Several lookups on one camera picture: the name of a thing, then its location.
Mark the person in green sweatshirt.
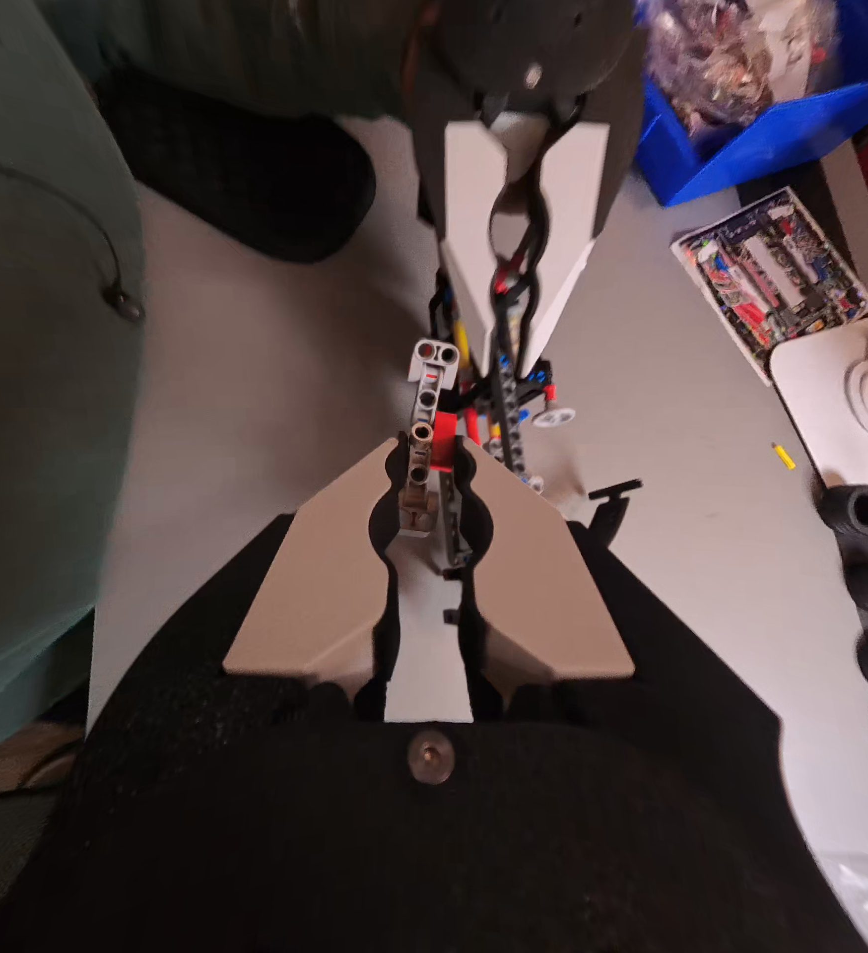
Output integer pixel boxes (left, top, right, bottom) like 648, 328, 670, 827
0, 0, 146, 764

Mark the blue plastic bin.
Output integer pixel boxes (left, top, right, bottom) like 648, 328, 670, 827
638, 0, 868, 208

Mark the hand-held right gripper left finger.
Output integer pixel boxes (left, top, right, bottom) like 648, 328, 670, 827
221, 435, 405, 701

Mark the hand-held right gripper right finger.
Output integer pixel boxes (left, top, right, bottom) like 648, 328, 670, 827
455, 435, 637, 699

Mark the sweatshirt drawstring with toggle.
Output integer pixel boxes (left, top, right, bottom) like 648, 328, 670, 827
0, 137, 146, 323

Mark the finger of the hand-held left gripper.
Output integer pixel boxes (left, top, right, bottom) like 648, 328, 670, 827
512, 119, 613, 377
440, 121, 524, 379

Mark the lego car chassis assembly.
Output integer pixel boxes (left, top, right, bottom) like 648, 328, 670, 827
399, 253, 578, 626

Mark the plastic bag of lego parts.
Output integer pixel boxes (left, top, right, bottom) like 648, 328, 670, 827
642, 0, 844, 138

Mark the colourful sticker sheet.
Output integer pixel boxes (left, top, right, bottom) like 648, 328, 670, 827
670, 186, 868, 386

